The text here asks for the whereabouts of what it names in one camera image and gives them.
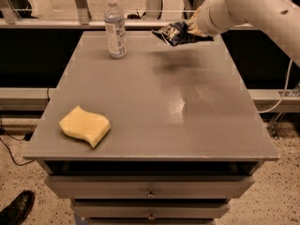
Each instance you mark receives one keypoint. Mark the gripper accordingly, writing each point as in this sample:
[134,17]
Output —
[203,19]

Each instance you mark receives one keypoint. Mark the blue chip bag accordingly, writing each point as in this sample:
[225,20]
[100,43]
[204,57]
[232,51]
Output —
[176,33]

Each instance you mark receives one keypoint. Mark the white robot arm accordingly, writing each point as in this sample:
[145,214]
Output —
[278,19]

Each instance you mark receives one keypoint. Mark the clear plastic water bottle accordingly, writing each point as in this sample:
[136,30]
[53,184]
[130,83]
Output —
[115,30]

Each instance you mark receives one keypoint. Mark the grey drawer cabinet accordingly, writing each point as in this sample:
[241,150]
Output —
[174,111]

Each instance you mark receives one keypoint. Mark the yellow sponge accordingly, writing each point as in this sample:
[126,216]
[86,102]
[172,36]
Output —
[88,126]

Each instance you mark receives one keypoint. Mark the upper grey drawer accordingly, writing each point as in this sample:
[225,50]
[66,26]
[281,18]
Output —
[149,187]

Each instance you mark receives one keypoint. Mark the grey drawer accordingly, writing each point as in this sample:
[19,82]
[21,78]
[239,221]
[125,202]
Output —
[149,187]
[150,209]

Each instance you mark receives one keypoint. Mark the lower grey drawer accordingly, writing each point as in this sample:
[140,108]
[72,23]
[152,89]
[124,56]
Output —
[150,209]

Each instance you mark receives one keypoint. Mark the black leather shoe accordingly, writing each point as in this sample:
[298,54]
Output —
[18,210]

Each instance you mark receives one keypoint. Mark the metal railing frame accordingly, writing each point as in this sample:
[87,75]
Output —
[53,14]

